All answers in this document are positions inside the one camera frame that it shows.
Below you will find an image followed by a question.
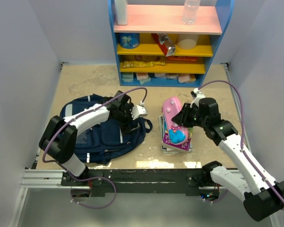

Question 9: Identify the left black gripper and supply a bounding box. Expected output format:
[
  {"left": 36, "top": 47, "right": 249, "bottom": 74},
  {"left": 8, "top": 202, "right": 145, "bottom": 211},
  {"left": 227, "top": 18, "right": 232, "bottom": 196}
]
[{"left": 116, "top": 103, "right": 140, "bottom": 135}]

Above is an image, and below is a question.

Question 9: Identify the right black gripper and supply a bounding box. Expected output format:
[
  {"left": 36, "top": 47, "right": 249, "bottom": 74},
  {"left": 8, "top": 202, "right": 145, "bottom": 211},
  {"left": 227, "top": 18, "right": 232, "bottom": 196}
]
[{"left": 172, "top": 103, "right": 208, "bottom": 128}]

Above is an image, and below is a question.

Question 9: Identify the pink blue pencil case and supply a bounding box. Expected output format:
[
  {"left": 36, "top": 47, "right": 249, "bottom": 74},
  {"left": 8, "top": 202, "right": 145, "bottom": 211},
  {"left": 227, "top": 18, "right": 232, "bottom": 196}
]
[{"left": 161, "top": 96, "right": 188, "bottom": 145}]

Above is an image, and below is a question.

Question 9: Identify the navy blue backpack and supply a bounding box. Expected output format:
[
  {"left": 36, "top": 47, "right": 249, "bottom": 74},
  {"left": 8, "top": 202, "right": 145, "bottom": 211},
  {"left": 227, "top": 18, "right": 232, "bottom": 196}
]
[{"left": 63, "top": 91, "right": 152, "bottom": 165}]

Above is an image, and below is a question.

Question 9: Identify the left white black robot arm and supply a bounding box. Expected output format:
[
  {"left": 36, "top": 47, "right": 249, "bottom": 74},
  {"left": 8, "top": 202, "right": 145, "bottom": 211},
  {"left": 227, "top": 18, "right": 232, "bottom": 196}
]
[{"left": 39, "top": 91, "right": 149, "bottom": 185}]

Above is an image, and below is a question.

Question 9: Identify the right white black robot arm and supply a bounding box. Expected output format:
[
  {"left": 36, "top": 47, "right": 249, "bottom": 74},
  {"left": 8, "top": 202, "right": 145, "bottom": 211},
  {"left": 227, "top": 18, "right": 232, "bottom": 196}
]
[{"left": 172, "top": 97, "right": 284, "bottom": 221}]

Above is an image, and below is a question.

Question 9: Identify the green sponge pack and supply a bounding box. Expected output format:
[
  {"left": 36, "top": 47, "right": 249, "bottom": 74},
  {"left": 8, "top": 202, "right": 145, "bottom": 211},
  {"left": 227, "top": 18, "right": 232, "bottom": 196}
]
[{"left": 121, "top": 72, "right": 134, "bottom": 83}]

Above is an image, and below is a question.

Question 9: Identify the orange pink sponge pack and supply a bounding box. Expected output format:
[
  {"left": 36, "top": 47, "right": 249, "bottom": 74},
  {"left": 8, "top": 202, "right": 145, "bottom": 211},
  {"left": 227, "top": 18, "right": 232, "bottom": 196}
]
[{"left": 178, "top": 73, "right": 196, "bottom": 83}]

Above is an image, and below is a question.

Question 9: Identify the yellow snack bag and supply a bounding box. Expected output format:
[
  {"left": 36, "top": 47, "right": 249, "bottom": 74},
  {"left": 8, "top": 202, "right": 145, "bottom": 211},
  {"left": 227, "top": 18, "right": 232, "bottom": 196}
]
[{"left": 121, "top": 61, "right": 166, "bottom": 69}]

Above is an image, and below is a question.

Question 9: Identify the stack of books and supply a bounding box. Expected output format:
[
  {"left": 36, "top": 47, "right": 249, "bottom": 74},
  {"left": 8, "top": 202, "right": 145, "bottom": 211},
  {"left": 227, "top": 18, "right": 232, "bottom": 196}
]
[{"left": 159, "top": 115, "right": 193, "bottom": 154}]

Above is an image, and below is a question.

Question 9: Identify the orange flat box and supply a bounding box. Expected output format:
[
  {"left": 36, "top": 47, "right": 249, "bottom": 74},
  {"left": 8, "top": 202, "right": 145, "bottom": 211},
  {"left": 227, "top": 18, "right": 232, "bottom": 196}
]
[{"left": 165, "top": 56, "right": 198, "bottom": 63}]

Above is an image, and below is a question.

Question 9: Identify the blue shelf unit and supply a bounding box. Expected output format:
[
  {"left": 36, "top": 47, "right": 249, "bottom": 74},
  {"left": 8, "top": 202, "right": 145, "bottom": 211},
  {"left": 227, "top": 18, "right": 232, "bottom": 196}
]
[{"left": 108, "top": 0, "right": 234, "bottom": 87}]

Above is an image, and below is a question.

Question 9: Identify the blue round can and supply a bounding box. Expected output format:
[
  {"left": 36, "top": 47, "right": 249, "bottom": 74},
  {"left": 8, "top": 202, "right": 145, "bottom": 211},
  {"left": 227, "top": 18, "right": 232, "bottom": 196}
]
[{"left": 119, "top": 33, "right": 140, "bottom": 49}]

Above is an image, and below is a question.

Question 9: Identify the red silver snack box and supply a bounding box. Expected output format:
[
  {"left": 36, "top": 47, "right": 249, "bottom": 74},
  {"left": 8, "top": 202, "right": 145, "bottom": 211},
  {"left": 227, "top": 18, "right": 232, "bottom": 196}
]
[{"left": 151, "top": 33, "right": 176, "bottom": 57}]

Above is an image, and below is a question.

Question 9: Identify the white plastic tub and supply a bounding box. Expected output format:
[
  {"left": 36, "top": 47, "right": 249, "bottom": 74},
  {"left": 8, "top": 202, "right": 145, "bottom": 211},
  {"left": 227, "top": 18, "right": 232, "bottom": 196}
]
[{"left": 176, "top": 34, "right": 199, "bottom": 50}]

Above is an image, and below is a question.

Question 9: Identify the clear plastic water bottle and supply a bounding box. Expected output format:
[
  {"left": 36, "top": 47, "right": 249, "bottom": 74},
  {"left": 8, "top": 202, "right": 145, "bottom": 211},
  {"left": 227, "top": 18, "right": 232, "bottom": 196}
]
[{"left": 182, "top": 0, "right": 200, "bottom": 25}]

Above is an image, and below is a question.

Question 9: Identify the white cylinder bottle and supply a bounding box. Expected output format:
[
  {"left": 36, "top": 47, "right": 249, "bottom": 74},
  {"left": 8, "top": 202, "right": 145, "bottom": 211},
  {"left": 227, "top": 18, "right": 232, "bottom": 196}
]
[{"left": 115, "top": 0, "right": 128, "bottom": 26}]

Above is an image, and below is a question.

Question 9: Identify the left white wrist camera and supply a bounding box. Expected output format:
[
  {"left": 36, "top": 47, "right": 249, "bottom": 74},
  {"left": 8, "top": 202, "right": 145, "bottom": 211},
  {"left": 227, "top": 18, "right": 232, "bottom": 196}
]
[{"left": 131, "top": 101, "right": 148, "bottom": 120}]

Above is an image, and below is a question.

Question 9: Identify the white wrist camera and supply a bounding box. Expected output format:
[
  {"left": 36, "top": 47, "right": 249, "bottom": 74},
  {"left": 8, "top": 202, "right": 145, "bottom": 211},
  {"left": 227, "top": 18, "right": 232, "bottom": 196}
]
[
  {"left": 131, "top": 101, "right": 148, "bottom": 120},
  {"left": 190, "top": 88, "right": 205, "bottom": 107}
]

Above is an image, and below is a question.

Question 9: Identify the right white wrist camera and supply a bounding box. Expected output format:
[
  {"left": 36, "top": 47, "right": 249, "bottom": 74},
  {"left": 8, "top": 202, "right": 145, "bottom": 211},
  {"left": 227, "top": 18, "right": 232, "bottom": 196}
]
[{"left": 190, "top": 88, "right": 205, "bottom": 107}]

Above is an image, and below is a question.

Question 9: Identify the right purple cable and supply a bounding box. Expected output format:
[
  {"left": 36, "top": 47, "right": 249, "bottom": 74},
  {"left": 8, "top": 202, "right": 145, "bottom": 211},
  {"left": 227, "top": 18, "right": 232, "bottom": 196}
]
[{"left": 194, "top": 80, "right": 284, "bottom": 212}]

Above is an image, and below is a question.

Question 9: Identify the purple cable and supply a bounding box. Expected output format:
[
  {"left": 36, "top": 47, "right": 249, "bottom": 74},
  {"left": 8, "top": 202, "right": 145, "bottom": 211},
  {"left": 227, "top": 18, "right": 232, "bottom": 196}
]
[
  {"left": 42, "top": 87, "right": 148, "bottom": 210},
  {"left": 194, "top": 80, "right": 284, "bottom": 212}
]

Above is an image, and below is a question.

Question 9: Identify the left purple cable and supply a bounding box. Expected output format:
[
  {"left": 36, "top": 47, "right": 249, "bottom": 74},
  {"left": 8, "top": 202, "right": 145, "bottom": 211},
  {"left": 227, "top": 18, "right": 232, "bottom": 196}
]
[{"left": 42, "top": 87, "right": 148, "bottom": 210}]

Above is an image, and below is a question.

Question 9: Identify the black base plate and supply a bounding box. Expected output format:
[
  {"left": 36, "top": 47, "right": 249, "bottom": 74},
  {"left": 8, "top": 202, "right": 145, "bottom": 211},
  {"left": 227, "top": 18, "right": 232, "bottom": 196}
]
[{"left": 61, "top": 168, "right": 222, "bottom": 197}]

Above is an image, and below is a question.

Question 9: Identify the aluminium frame rail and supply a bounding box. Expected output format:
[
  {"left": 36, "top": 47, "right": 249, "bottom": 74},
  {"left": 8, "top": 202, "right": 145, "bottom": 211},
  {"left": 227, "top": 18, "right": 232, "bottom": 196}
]
[{"left": 20, "top": 169, "right": 63, "bottom": 189}]

